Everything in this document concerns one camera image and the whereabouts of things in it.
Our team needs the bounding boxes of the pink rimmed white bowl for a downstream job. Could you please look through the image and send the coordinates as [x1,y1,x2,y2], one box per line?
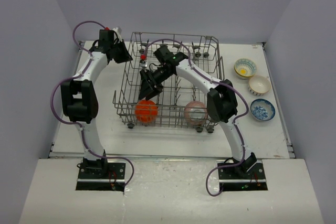
[184,101,208,126]

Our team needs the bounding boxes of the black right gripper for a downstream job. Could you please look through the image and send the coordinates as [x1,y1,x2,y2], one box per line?
[140,67,174,101]

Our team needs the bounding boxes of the beige white bowl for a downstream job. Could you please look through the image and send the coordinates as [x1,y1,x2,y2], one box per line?
[248,76,271,96]

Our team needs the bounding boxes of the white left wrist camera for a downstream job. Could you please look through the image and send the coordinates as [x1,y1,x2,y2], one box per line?
[112,27,123,41]

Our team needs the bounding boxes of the orange bowl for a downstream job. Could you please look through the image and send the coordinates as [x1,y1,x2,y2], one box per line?
[134,100,158,123]

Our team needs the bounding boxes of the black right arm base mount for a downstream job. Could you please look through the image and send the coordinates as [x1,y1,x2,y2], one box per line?
[218,161,268,192]

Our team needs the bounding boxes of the floral white bowl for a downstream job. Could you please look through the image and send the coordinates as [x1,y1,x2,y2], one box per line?
[234,58,257,79]

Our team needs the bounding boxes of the grey wire dish rack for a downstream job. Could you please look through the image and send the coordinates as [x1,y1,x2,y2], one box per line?
[113,31,224,133]

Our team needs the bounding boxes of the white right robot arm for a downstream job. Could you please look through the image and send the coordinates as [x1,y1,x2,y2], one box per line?
[139,45,257,178]

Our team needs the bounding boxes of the blue patterned bowl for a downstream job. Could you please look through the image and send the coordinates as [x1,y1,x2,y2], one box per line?
[250,99,276,122]

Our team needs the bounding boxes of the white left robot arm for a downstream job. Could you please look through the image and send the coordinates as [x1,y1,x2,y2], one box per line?
[60,27,132,178]

